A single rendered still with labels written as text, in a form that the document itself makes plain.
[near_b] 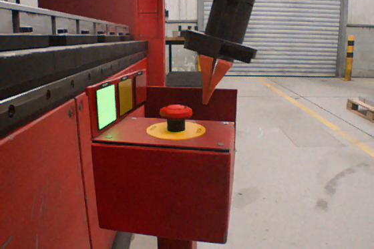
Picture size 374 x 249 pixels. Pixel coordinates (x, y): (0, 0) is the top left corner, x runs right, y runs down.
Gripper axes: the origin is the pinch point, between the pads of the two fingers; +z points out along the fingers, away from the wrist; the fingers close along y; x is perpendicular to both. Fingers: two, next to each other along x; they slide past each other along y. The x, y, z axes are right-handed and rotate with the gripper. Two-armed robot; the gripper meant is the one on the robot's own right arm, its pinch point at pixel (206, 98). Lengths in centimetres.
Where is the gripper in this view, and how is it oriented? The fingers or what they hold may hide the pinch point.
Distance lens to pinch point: 46.2
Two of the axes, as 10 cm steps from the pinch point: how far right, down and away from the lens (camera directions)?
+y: -9.5, -2.9, 1.1
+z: -2.5, 9.3, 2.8
